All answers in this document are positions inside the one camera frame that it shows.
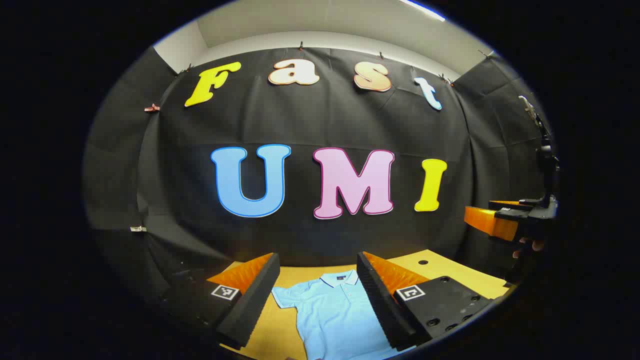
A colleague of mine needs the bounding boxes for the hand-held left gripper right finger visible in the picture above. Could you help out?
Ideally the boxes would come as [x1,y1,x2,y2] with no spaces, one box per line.
[356,251,497,352]

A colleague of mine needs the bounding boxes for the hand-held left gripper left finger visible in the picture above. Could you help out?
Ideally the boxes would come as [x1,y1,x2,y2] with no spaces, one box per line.
[160,252,281,351]

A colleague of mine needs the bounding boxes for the light blue T-shirt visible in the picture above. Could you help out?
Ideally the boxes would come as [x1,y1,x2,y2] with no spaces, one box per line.
[271,269,417,360]

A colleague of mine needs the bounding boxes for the black backdrop cloth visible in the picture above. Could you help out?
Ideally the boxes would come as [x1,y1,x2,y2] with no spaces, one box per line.
[82,45,557,313]

